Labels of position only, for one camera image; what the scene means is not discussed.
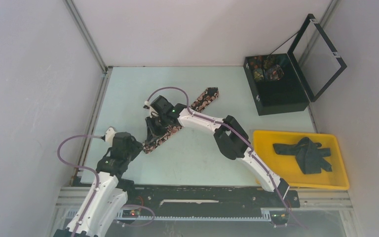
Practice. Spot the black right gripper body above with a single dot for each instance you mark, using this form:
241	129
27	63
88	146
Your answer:
157	124

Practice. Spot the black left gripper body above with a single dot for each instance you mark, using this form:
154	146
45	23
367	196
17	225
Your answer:
135	148

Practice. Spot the floral rose pattern tie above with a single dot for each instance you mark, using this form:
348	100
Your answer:
205	99

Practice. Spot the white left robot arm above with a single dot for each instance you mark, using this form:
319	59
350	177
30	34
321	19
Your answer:
104	198

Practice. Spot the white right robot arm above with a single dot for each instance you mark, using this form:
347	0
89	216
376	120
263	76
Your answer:
233	143

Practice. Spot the rolled patterned tie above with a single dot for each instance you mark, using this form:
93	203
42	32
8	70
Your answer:
258	75

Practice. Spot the black storage box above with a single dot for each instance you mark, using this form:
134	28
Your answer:
286	95

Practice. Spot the rolled dark tie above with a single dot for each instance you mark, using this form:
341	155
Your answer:
269	61

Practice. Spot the rolled colourful tie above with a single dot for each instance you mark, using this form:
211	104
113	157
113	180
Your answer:
274	73

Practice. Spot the yellow plastic tray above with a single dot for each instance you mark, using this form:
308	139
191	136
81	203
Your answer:
287	167

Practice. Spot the black framed box lid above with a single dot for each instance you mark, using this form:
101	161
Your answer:
315	59

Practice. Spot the dark green tie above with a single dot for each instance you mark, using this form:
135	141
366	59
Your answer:
309	155

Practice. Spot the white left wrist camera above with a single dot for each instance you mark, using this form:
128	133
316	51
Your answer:
109	135

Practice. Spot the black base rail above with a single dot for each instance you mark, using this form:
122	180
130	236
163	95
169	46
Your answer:
208	201

